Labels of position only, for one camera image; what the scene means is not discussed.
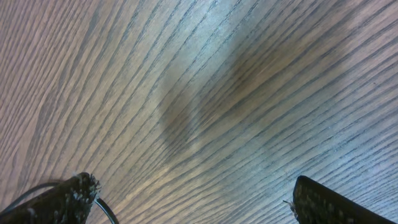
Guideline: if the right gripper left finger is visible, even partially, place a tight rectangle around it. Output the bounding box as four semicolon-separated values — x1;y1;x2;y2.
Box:
1;172;100;224

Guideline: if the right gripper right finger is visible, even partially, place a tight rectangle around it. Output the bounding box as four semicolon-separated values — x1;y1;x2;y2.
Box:
290;175;394;224

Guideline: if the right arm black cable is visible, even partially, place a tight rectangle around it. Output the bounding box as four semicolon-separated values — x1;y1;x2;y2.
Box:
0;182;120;224

